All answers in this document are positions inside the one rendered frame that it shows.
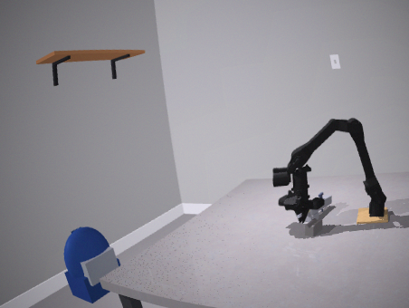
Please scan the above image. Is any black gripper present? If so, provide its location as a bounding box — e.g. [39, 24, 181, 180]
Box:
[278, 183, 325, 223]

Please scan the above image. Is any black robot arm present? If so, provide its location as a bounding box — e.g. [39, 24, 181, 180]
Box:
[272, 118, 386, 217]

